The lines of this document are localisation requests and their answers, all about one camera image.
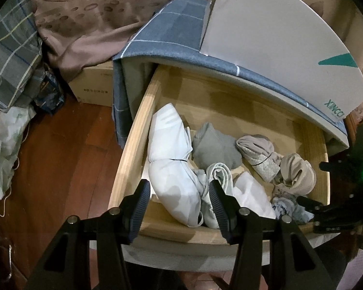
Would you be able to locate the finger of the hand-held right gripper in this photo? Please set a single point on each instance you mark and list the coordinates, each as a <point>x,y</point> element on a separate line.
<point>335,166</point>
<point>310,204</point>

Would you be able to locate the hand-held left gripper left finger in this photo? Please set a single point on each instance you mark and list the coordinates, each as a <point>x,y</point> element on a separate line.
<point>140,208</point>

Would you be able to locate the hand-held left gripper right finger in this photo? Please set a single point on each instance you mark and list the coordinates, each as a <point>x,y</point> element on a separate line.
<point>219,211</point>

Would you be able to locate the blue grey sock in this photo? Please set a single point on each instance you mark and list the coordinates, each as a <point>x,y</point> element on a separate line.
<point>286,208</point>

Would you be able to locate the plain white underwear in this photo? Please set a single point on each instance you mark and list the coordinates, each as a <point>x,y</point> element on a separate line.
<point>251,193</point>

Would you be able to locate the white ribbed sock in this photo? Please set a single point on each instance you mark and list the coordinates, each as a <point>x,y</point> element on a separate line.
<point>217,170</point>

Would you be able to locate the beige grey sock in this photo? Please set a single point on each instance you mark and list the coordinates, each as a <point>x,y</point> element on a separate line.
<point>257,148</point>

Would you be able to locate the large white sock bundle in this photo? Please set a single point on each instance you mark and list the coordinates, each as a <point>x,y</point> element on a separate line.
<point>169,133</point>

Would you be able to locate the wooden drawer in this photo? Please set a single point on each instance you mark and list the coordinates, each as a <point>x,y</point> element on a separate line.
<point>217,102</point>

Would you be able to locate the white shoe box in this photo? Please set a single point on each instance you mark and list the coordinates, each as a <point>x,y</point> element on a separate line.
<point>275,36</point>

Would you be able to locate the grey padded nightstand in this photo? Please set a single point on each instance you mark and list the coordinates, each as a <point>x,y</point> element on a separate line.
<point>133,81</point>

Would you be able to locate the cardboard box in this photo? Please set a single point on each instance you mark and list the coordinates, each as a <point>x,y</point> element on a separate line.
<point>93,84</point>

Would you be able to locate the blue packet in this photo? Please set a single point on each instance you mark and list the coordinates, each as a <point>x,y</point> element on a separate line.
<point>50,96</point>

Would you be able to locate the white floral cloth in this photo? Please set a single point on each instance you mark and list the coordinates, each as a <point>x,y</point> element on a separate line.
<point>3,139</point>

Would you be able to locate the blue checked cloth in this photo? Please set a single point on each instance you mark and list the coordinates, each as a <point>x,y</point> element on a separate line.
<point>169,33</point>

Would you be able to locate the brown leaf-print curtain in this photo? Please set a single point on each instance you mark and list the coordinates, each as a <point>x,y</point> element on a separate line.
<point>87,21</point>

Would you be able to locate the grey plaid cloth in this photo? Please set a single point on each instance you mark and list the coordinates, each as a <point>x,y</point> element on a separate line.
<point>12,51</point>

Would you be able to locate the orange wooden bed frame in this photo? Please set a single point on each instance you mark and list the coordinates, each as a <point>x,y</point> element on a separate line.
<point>361,111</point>

